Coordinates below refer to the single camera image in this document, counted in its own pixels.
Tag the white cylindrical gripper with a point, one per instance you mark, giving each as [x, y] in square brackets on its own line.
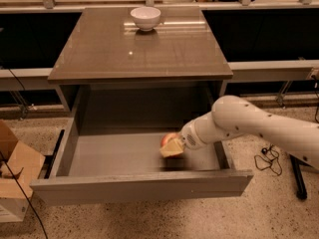
[189, 135]

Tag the red apple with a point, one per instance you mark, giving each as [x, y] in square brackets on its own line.
[170, 137]

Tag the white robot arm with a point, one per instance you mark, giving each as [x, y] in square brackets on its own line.
[232, 116]

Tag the open grey top drawer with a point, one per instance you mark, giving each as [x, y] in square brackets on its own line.
[110, 151]

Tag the grey cabinet with glossy top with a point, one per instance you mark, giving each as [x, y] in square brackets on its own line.
[106, 47]

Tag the white ceramic bowl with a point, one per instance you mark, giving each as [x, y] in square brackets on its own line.
[146, 18]

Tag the black metal stand leg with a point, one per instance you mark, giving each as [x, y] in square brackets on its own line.
[298, 167]

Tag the grey metal railing beam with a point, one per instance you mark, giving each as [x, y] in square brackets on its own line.
[243, 72]

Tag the brown cardboard box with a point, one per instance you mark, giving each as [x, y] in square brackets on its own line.
[20, 164]

